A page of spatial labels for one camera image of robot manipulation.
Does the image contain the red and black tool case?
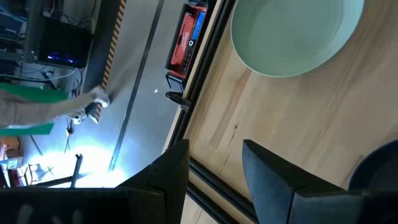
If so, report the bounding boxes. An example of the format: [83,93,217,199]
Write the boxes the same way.
[164,2,208,80]

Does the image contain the black stand legs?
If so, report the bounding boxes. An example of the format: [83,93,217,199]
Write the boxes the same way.
[26,152,84,189]

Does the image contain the white cable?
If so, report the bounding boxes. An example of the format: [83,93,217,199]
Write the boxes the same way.
[0,67,78,84]

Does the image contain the person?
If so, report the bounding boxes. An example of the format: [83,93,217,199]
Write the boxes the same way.
[0,86,112,126]

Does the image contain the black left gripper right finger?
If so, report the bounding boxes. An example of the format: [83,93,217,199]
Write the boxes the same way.
[242,139,346,224]

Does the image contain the black clamp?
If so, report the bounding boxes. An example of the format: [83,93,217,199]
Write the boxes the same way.
[165,90,191,113]

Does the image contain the dark teal plate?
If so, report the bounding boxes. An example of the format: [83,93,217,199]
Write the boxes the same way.
[347,139,398,191]

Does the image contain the black computer tower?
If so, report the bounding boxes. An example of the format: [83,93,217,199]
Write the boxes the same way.
[36,17,95,70]

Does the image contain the grey metal rack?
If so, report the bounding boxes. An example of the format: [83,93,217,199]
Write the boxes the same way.
[0,0,44,66]

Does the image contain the green board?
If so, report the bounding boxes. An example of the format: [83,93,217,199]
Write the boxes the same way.
[0,82,70,136]

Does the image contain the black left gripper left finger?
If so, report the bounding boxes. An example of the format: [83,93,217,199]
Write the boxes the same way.
[114,138,190,224]

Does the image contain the sage green plate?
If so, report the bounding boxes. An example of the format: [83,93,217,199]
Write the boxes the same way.
[230,0,365,78]

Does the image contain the cardboard box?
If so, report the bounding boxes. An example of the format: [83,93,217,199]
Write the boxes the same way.
[0,136,25,170]

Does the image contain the black table edge rail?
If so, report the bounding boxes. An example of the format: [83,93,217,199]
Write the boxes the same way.
[167,0,239,150]

